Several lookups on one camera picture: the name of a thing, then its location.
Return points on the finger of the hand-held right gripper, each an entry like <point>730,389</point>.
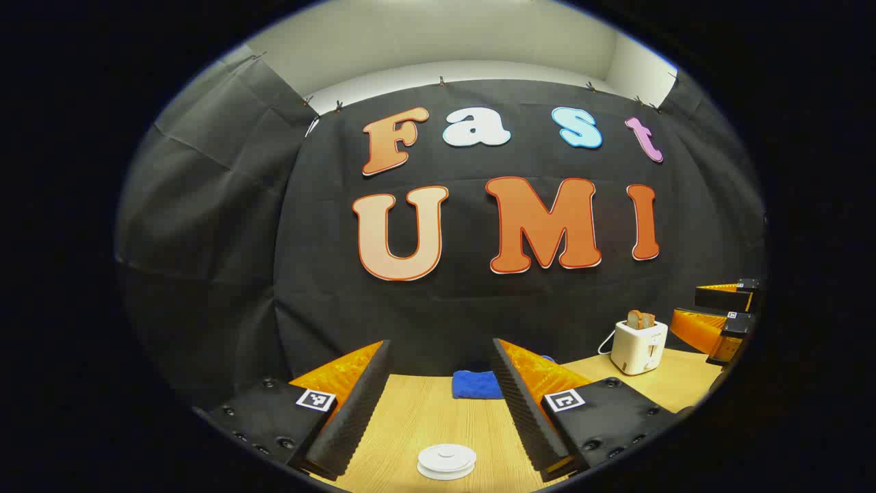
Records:
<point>725,299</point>
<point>736,325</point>

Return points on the toast bread slice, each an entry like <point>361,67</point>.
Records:
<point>649,321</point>
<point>634,319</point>

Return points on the white saucer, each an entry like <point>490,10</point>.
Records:
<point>445,478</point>

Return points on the blue towel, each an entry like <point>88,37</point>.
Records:
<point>475,385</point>

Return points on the white teacup lid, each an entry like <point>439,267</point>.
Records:
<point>446,455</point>

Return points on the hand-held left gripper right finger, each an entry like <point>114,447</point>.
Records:
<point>523,404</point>

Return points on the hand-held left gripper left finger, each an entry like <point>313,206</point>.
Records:
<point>356,404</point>

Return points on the white toaster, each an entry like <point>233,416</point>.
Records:
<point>636,349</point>

